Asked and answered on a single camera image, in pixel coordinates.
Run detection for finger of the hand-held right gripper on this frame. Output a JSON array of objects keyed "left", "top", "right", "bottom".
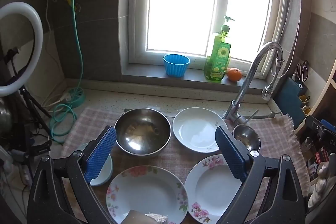
[{"left": 306, "top": 115, "right": 336, "bottom": 135}]

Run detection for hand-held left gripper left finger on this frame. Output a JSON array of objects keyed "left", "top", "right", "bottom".
[{"left": 26, "top": 126, "right": 129, "bottom": 224}]

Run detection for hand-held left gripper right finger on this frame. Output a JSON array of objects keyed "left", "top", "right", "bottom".
[{"left": 210, "top": 126, "right": 307, "bottom": 224}]

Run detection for light blue ceramic bowl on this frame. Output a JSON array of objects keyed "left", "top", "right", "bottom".
[{"left": 77, "top": 143, "right": 113, "bottom": 186}]

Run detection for small red steel bowl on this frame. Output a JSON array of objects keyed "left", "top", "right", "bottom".
[{"left": 232, "top": 124, "right": 261, "bottom": 152}]

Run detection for pink floral white plate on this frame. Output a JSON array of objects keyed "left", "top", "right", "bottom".
[
  {"left": 106, "top": 165, "right": 189, "bottom": 224},
  {"left": 184, "top": 154, "right": 243, "bottom": 223}
]

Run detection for large stainless steel bowl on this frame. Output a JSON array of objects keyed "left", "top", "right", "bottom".
[{"left": 114, "top": 108, "right": 172, "bottom": 157}]

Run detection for grey leaf print white plate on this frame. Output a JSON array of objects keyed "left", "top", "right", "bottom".
[{"left": 172, "top": 107, "right": 229, "bottom": 153}]

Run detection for person's right hand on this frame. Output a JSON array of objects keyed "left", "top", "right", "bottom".
[{"left": 307, "top": 161, "right": 336, "bottom": 210}]

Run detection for red printed box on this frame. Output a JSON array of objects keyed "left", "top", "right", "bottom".
[{"left": 312, "top": 149, "right": 329, "bottom": 167}]

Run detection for clear glass cup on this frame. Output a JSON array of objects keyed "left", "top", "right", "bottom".
[{"left": 301, "top": 137, "right": 315, "bottom": 159}]

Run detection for dark blue knife holder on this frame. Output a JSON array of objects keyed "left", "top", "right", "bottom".
[{"left": 278, "top": 77, "right": 310, "bottom": 130}]

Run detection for pink checked cloth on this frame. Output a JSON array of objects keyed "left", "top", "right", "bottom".
[{"left": 59, "top": 106, "right": 310, "bottom": 224}]

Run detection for black clamp gadget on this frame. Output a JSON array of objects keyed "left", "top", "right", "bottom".
[{"left": 30, "top": 140, "right": 52, "bottom": 160}]

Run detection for teal power strip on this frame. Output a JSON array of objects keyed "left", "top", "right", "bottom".
[{"left": 64, "top": 88, "right": 86, "bottom": 109}]

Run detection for white power strip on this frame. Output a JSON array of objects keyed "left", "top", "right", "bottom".
[{"left": 14, "top": 158, "right": 33, "bottom": 186}]

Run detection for orange fruit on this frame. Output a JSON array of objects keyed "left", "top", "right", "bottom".
[{"left": 226, "top": 68, "right": 242, "bottom": 82}]

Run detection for black tripod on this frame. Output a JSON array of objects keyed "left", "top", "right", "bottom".
[{"left": 16, "top": 85, "right": 52, "bottom": 135}]

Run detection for chrome kitchen faucet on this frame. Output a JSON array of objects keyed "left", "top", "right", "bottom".
[{"left": 222, "top": 42, "right": 285, "bottom": 126}]

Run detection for green dish soap bottle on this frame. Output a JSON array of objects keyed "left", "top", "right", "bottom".
[{"left": 204, "top": 16, "right": 235, "bottom": 83}]

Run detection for blue silicone cup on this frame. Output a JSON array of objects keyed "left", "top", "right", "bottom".
[{"left": 163, "top": 54, "right": 190, "bottom": 78}]

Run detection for white framed window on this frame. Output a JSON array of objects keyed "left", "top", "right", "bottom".
[{"left": 129, "top": 0, "right": 289, "bottom": 80}]

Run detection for black handled scissors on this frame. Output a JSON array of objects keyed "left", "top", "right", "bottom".
[{"left": 295, "top": 61, "right": 309, "bottom": 84}]

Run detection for teal power cable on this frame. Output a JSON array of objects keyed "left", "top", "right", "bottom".
[{"left": 49, "top": 0, "right": 85, "bottom": 144}]

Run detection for beaded blind chain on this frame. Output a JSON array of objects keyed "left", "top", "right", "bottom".
[{"left": 262, "top": 0, "right": 302, "bottom": 80}]

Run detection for white ring light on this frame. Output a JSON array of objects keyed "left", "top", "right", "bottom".
[{"left": 0, "top": 2, "right": 44, "bottom": 97}]

